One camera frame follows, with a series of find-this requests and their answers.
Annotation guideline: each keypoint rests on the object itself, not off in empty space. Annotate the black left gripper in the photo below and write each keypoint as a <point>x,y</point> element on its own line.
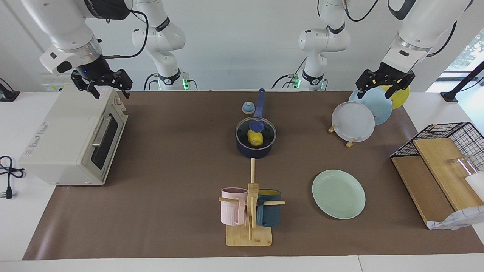
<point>393,74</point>

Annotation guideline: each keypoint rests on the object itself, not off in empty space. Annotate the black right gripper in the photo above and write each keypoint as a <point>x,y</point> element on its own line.
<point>96,71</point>

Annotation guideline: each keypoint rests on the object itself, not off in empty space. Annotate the glass lid with blue knob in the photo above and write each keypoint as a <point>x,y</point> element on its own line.
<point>257,125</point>

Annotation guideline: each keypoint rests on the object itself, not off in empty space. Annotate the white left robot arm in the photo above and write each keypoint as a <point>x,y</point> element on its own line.
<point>423,22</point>

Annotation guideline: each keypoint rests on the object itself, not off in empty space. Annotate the yellow plate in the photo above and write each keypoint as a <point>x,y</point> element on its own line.
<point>401,97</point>

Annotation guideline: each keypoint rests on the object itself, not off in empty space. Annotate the light blue plate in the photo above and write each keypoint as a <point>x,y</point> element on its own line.
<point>380,109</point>

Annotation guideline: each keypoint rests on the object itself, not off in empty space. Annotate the pale grey plate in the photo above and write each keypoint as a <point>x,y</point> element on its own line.
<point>353,122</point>

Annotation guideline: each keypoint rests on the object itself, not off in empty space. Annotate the wooden plate rack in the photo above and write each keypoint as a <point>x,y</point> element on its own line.
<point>351,143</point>

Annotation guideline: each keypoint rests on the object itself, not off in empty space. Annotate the mint green plate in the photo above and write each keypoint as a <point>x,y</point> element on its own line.
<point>338,194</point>

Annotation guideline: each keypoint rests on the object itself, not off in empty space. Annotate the white power strip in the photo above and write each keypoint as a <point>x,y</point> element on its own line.
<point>51,86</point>

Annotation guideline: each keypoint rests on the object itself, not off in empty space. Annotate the white toaster oven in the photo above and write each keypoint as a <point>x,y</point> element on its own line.
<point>64,139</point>

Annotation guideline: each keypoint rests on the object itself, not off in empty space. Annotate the wooden shelf board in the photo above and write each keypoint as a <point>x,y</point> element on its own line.
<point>442,170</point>

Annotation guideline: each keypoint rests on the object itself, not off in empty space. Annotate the wooden base board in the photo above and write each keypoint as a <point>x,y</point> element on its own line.
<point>419,185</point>

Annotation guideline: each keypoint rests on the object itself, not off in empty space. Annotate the clear glass cup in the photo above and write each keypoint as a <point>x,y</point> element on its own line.
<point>465,164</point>

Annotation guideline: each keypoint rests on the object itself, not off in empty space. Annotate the small blue dome lid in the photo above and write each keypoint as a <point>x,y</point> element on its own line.
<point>248,108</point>

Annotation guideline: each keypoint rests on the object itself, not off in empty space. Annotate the white cup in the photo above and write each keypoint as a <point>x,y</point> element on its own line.
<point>477,187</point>

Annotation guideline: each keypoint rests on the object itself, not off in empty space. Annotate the brown table mat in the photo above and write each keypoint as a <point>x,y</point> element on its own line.
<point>170,211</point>

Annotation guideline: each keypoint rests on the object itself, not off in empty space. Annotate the dark blue saucepan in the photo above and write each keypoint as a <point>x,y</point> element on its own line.
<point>255,153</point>

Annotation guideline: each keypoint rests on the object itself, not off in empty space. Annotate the white checkered cloth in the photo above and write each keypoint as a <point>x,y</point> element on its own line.
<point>457,219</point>

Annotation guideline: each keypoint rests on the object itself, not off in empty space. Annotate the dark teal mug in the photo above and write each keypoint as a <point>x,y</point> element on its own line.
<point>270,213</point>

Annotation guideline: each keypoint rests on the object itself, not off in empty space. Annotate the pink ribbed mug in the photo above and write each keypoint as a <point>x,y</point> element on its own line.
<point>230,207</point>

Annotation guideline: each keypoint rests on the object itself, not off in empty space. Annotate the wooden mug rack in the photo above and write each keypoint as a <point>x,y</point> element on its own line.
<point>249,236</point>

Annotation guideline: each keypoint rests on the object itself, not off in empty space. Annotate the black clamp mount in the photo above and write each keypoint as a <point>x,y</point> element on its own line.
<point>6,94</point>
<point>459,85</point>

